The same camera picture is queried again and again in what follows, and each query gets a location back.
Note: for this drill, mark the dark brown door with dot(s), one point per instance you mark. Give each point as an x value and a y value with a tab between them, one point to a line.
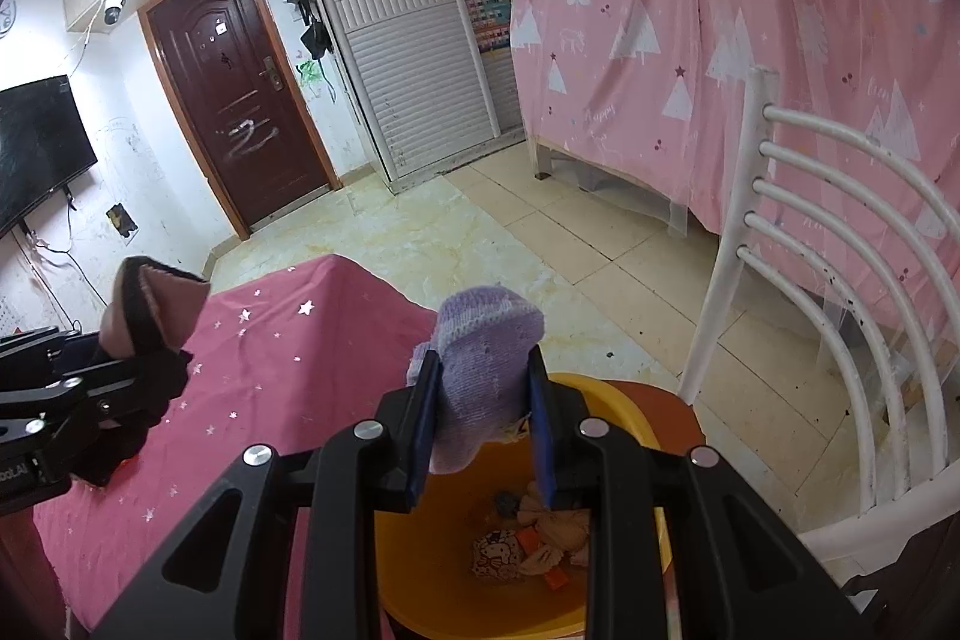
240	100

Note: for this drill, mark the brown round stool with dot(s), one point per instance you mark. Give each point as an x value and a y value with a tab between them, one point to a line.
675	415

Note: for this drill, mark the white louvred wardrobe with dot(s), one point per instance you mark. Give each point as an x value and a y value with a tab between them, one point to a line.
405	48

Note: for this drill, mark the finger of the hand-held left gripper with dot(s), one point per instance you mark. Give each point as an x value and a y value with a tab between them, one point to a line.
45	355
75	400

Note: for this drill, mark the pink star print tablecloth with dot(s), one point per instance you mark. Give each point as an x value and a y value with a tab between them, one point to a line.
285	370

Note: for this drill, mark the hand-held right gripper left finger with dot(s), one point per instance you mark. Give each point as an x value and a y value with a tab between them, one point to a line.
421	430

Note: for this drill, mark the white security camera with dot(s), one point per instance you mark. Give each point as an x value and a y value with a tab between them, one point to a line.
114	6

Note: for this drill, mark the small grey sock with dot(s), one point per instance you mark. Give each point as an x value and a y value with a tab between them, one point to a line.
506	505

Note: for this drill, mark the small black hanging bag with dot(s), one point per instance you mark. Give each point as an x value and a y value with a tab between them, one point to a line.
315	42

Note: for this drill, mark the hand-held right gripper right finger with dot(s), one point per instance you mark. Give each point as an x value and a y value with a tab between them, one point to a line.
541	445

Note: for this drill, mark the cartoon print packet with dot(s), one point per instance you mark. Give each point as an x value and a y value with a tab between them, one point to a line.
496	557

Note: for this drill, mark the pink black sock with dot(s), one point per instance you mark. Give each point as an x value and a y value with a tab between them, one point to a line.
161	302

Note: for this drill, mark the pink tree print curtain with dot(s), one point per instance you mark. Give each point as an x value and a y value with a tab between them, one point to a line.
712	48

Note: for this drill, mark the white metal chair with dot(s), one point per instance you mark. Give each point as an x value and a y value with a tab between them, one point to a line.
750	197

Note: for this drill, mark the black wall television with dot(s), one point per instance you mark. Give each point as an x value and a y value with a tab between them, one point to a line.
34	145

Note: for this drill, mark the yellow plastic basin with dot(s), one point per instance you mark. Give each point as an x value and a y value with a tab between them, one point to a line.
420	572

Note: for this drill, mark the open wall junction box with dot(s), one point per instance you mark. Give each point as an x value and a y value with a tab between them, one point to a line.
121	220

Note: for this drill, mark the purple knit sock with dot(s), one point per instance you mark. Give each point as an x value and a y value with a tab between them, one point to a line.
480	370

